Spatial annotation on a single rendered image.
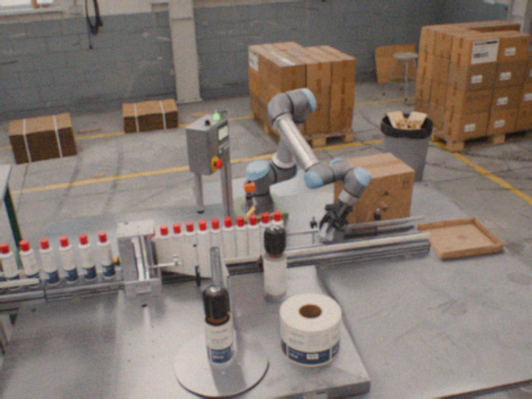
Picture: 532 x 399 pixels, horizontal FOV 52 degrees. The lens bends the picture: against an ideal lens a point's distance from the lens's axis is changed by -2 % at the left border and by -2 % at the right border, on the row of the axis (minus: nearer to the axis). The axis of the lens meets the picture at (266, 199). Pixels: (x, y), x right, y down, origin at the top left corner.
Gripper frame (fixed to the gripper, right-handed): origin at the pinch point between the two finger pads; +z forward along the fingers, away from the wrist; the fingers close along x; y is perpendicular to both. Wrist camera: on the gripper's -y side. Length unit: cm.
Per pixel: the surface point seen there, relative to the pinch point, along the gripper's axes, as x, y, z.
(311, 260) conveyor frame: -1.2, 5.4, 9.1
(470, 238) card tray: 67, 1, -27
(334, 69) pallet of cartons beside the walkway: 103, -338, -45
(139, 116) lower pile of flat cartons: -42, -432, 110
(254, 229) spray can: -30.5, 3.5, 6.0
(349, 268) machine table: 13.8, 10.5, 4.1
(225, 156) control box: -53, -8, -15
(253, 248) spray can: -26.5, 3.4, 14.2
